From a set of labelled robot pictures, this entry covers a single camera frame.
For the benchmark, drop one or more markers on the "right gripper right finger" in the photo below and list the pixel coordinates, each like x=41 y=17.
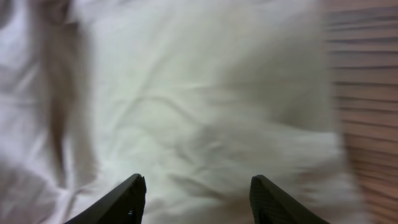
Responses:
x=271 y=205

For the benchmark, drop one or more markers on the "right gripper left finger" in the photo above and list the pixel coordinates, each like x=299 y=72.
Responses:
x=123 y=205

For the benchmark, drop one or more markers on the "beige khaki shorts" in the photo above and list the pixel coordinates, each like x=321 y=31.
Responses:
x=198 y=96

